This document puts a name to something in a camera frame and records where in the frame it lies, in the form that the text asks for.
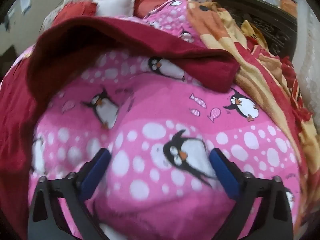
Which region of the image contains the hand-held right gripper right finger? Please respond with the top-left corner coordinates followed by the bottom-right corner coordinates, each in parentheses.
top-left (209, 148), bottom-right (294, 240)

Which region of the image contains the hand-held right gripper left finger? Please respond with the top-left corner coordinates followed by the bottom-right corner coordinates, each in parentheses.
top-left (27, 148), bottom-right (112, 240)

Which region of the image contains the dark red garment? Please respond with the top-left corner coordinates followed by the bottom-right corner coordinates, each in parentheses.
top-left (0, 16), bottom-right (241, 240)

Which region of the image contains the pink penguin printed blanket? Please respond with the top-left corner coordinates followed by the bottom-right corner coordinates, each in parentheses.
top-left (15, 0), bottom-right (309, 240)

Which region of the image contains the orange and red blanket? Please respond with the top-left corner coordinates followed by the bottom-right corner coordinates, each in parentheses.
top-left (186, 1), bottom-right (320, 183)

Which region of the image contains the red heart pillow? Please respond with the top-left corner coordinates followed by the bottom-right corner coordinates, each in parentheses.
top-left (53, 1), bottom-right (97, 22)
top-left (134, 0), bottom-right (173, 18)

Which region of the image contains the white pillow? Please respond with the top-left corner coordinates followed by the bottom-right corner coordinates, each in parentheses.
top-left (96, 0), bottom-right (137, 17)

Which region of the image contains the white wall paper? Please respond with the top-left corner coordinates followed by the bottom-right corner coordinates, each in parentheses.
top-left (21, 0), bottom-right (32, 15)

